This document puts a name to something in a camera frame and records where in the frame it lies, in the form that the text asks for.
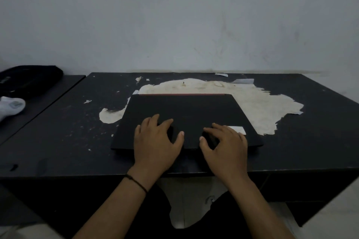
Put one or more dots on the person's right hand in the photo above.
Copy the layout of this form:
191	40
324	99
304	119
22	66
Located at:
228	154

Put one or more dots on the person's left hand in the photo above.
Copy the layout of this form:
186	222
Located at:
153	149

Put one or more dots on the person's right middle finger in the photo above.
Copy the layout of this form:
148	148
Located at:
223	128

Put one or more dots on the person's left thumb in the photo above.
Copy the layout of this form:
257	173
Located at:
177	142

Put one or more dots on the person's left middle finger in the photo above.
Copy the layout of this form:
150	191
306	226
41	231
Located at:
153	122

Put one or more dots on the person's left little finger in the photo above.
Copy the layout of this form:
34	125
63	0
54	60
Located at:
137	132

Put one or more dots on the person's right thumb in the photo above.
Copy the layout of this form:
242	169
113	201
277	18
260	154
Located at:
204	146

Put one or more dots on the person's right forearm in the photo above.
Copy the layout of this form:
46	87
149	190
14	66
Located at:
252	208

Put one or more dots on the person's left forearm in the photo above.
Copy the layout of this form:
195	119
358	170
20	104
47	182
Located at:
117	208

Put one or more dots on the black closed laptop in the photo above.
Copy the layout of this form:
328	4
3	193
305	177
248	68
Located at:
190	112

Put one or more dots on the small white tape scrap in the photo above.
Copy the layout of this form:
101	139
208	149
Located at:
221	74

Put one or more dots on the large black worn table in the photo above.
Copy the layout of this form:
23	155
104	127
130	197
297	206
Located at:
308	124

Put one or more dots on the small black side table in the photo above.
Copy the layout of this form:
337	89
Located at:
39	112

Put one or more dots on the black fabric bag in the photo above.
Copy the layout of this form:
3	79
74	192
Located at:
28	80

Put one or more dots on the white sock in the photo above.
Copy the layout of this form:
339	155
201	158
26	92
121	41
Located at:
11	107

